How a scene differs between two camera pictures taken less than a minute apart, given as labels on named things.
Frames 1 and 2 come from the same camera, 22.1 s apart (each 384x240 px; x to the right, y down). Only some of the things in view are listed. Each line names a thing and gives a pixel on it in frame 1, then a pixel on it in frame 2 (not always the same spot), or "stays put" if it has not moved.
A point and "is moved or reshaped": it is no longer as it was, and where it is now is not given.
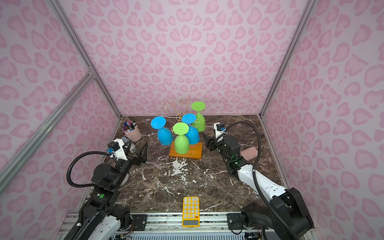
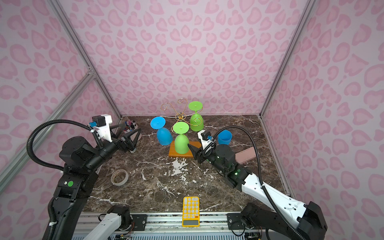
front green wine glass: x=182 y=145 stays put
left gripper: x=139 y=159 -> x=127 y=145
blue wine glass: x=164 y=135 stays put
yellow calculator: x=191 y=212 stays put
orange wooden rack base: x=195 y=151 stays put
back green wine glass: x=200 y=121 stays put
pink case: x=250 y=153 stays put
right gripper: x=211 y=142 -> x=197 y=154
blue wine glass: x=194 y=137 is moved or reshaped
